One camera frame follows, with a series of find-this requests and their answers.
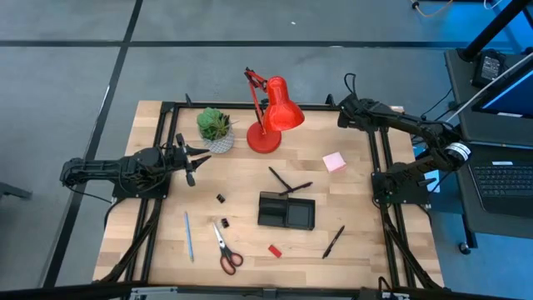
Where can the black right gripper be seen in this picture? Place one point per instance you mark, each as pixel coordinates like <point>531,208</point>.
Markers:
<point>354,112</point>

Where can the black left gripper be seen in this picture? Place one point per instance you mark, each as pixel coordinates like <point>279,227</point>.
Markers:
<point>179,158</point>

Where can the black binder clip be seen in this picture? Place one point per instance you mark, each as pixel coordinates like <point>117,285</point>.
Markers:
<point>225,223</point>
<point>220,198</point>

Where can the red desk lamp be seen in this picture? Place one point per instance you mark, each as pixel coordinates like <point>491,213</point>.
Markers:
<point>279,108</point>

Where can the blue pencil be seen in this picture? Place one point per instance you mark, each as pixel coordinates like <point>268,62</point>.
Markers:
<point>189,237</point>

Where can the red and black scissors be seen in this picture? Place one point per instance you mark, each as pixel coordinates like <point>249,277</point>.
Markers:
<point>225,248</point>

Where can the red binder clip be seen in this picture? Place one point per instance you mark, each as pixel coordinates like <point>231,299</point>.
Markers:
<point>275,251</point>

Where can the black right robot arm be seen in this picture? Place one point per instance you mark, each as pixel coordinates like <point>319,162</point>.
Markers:
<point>416,125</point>

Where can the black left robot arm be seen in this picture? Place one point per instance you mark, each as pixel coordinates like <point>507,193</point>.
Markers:
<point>96,168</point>

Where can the black mesh desk organizer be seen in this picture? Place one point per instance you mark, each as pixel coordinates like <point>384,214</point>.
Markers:
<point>300,214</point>

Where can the succulent in patterned pot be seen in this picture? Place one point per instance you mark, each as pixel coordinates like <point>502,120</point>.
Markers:
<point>214,125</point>

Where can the pink sticky note pad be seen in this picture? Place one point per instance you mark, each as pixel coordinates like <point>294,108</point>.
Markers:
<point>334,162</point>

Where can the black monitor desk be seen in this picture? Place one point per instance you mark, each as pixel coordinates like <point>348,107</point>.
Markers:
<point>462,91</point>

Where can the black power adapter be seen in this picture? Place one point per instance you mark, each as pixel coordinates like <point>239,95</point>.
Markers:
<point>490,68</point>

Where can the black monitor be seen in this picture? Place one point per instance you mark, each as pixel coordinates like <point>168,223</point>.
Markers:
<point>512,96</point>

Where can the black stand pole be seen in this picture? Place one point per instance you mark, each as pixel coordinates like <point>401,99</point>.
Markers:
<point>495,27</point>

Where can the black laptop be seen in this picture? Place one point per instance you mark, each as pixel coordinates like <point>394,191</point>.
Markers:
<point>504,183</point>

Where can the white rod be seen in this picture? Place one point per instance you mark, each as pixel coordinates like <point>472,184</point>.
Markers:
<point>516,68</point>

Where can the black caster wheel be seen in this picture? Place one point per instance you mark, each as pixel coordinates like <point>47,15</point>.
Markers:
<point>464,248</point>

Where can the black laptop cart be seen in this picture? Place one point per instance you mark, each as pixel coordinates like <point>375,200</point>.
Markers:
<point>499,227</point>

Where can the black stand foot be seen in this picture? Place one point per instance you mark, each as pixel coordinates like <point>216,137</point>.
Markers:
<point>12,191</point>

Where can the black aluminium table frame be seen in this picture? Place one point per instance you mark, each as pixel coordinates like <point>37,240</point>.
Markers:
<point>316,107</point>

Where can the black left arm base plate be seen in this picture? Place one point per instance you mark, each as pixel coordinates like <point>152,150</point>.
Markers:
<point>141,192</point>

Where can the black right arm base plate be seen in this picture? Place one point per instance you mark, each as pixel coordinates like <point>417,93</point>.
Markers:
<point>404,200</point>

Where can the black camera rig beam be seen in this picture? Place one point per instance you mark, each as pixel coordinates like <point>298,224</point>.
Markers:
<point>62,291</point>

